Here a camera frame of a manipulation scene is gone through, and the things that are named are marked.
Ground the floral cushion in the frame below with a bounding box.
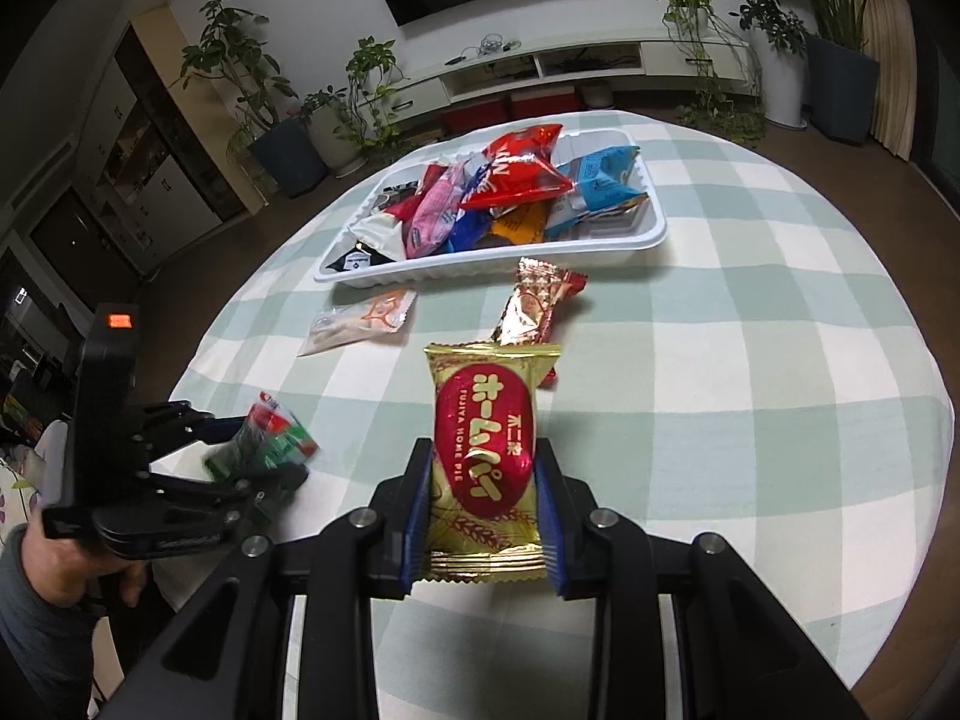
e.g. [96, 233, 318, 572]
[0, 420, 68, 541]

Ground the white plastic tray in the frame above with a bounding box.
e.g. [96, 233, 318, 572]
[313, 127, 670, 290]

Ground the puffy red snack packet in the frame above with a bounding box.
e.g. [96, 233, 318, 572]
[459, 124, 577, 211]

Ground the clear packet with orange print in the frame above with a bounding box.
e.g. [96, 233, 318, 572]
[298, 289, 417, 357]

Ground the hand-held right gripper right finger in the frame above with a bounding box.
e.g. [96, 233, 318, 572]
[534, 436, 863, 720]

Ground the gold and red patterned packet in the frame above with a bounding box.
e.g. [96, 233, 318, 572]
[491, 256, 588, 387]

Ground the person's left hand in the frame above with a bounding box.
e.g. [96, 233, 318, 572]
[28, 532, 149, 610]

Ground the tall plant in dark pot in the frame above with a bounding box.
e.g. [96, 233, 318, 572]
[180, 0, 331, 196]

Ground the green snack packet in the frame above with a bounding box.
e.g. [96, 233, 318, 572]
[204, 390, 322, 481]

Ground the bushy plant in white pot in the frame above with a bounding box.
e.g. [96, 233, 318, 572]
[724, 0, 811, 128]

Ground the pink snack packet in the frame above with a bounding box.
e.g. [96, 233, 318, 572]
[405, 163, 472, 257]

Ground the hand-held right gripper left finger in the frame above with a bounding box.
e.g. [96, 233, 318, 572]
[97, 441, 436, 720]

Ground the gold packet with red oval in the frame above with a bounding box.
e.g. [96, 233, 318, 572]
[424, 341, 563, 584]

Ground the trailing green plant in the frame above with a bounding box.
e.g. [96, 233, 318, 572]
[334, 36, 410, 166]
[658, 0, 766, 143]

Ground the long orange snack packet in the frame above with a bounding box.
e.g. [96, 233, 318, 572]
[491, 208, 547, 245]

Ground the person's left forearm grey sleeve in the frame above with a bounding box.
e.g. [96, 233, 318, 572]
[0, 525, 106, 720]

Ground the white television cabinet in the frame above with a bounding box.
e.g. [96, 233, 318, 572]
[352, 37, 755, 117]

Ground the long dark blue snack packet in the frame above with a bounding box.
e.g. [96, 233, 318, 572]
[446, 206, 496, 254]

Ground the beige curtain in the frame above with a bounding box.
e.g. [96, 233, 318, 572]
[847, 0, 920, 162]

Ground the small red candy packet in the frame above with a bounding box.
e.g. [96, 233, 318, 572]
[379, 163, 443, 218]

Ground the white display cabinet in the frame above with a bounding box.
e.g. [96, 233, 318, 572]
[71, 19, 248, 271]

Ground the white and red snack packet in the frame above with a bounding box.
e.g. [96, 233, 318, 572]
[349, 210, 413, 260]

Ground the large-leaf plant in dark pot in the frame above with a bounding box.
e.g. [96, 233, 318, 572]
[742, 0, 882, 145]

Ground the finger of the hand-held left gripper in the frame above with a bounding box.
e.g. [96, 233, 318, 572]
[145, 462, 311, 524]
[133, 400, 254, 467]

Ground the light blue snack packet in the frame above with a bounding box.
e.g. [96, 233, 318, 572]
[546, 146, 650, 237]

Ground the small plant in white pot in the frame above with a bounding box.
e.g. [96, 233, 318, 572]
[300, 86, 365, 173]

